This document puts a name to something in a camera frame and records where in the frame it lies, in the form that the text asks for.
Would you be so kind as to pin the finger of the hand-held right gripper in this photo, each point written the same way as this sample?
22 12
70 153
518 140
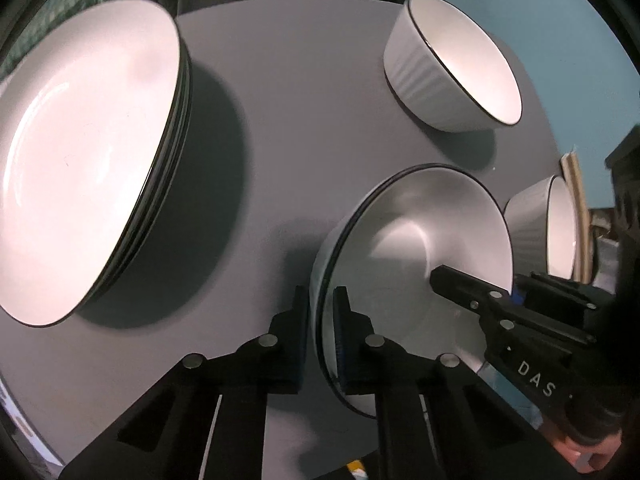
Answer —
470 295
555 300

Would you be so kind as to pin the person's right hand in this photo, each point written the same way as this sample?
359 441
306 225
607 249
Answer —
600 455

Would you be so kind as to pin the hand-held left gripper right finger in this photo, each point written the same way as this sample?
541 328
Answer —
350 360

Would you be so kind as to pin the white bowl with black rim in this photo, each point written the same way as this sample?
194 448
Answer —
415 240
525 230
425 70

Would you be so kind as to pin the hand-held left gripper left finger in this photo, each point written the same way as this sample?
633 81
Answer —
287 360

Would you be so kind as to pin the white plate with black rim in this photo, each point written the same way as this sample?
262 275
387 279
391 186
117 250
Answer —
75 160
189 90
184 90

